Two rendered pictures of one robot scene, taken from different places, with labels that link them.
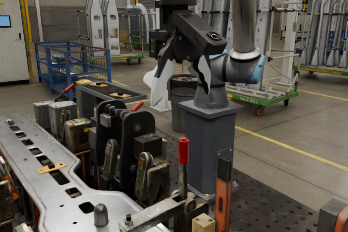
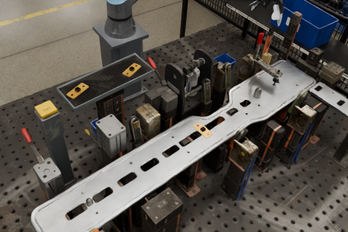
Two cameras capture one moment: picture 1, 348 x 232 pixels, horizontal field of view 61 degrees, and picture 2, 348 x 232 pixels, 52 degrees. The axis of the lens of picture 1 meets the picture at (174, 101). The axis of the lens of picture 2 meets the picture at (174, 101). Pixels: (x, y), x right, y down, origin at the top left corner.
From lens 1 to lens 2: 1.82 m
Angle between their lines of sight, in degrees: 82
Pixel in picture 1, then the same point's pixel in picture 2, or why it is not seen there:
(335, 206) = (296, 14)
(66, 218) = (256, 109)
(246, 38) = not seen: outside the picture
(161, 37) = not seen: outside the picture
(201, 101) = (131, 31)
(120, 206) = (242, 89)
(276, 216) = (163, 63)
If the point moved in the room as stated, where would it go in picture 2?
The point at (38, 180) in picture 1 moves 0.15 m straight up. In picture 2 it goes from (221, 132) to (227, 106)
